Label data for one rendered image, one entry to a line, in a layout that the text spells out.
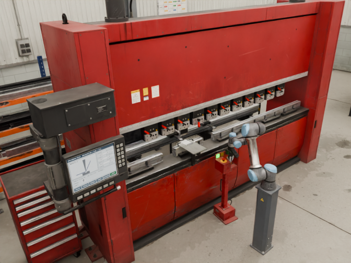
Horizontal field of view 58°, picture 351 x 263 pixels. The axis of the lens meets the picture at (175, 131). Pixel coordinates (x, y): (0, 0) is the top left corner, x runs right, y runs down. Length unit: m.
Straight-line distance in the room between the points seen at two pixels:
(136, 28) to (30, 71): 4.30
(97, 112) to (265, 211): 1.92
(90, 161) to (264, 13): 2.51
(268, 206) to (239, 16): 1.92
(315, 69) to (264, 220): 2.31
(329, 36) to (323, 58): 0.28
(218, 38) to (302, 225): 2.31
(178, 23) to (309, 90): 2.48
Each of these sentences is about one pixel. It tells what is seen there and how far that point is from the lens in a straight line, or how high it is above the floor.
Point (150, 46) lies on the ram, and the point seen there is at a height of 2.08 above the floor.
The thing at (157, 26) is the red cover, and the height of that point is 2.24.
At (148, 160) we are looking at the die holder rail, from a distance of 3.22.
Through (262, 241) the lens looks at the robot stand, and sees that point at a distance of 3.52.
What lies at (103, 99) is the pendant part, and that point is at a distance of 2.14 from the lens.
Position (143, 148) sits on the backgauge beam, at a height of 0.94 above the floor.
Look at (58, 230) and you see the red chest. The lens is 3.32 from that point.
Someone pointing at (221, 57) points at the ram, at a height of 1.85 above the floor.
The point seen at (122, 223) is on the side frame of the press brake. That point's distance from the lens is 3.13.
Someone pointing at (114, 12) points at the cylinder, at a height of 2.38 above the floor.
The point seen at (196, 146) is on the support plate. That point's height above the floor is 1.00.
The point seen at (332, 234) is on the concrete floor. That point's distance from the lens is 4.06.
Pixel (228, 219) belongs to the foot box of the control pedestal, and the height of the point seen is 0.01.
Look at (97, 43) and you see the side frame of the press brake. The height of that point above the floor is 2.20.
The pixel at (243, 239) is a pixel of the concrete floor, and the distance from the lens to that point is 3.73.
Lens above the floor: 2.59
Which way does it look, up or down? 26 degrees down
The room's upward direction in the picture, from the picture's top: 2 degrees counter-clockwise
